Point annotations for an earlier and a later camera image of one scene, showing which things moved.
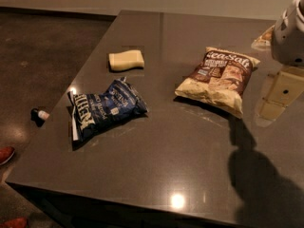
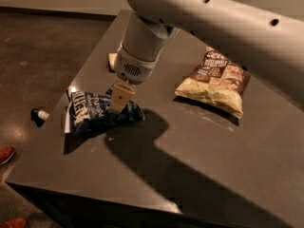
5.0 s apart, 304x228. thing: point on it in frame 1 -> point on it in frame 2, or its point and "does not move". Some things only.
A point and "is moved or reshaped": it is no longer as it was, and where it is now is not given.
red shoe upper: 6,154 does not move
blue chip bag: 90,112 is moved or reshaped
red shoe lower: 17,222 does not move
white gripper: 289,42 -> 132,68
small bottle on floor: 39,116 does not move
